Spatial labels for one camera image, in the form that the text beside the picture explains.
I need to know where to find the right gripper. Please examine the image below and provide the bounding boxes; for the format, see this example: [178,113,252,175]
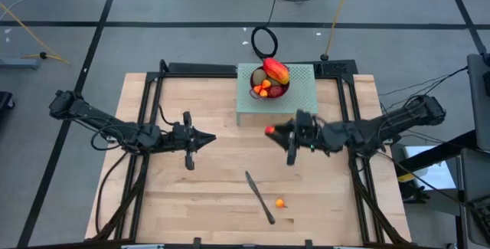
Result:
[267,110,348,166]

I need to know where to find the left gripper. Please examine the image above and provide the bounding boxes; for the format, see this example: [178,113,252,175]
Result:
[163,110,217,172]

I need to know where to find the maroon plastic colander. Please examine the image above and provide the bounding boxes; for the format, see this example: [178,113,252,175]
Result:
[248,64,291,100]

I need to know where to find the green brown round fruit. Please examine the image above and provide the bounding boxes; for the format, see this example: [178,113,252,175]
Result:
[251,68,268,86]

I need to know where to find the large red yellow mango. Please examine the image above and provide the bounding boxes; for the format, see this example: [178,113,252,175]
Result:
[262,57,291,86]

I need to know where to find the pale green perforated riser table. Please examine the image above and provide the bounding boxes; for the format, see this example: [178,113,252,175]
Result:
[235,63,319,128]

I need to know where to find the black yellow tool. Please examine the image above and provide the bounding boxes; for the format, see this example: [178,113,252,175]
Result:
[397,172,432,204]

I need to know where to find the white box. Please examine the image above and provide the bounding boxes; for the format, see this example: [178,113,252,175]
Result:
[403,145,457,192]

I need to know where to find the black diagonal beam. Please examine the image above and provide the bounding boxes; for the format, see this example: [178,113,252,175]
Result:
[394,129,475,173]

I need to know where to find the grey cart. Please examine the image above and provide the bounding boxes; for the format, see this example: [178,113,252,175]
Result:
[459,147,490,247]
[465,52,490,152]

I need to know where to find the grey floor stand base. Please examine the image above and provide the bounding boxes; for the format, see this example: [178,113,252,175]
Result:
[0,57,39,70]

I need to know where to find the black caster foot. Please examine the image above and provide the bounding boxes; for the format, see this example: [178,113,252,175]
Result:
[0,91,15,111]

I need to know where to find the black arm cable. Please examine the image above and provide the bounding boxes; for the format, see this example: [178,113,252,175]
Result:
[158,104,175,127]

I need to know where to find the black aluminium frame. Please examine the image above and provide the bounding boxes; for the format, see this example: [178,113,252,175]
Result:
[90,59,413,247]

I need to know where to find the black flat base plate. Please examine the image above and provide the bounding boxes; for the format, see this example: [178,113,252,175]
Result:
[168,62,237,74]

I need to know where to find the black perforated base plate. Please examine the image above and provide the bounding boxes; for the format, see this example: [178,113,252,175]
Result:
[313,59,358,77]

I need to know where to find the black coiled cable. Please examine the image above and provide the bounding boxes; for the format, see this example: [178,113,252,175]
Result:
[250,0,284,61]

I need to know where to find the black base cable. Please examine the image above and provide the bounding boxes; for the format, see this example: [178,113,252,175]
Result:
[94,151,129,237]

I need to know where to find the yellow hanging cable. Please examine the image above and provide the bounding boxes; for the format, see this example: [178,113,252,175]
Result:
[320,0,356,62]

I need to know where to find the thin black floor cable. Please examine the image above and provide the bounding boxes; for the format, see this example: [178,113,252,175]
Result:
[378,66,469,122]

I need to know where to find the yellow floor cable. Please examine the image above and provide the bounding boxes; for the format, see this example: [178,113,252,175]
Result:
[0,2,72,67]

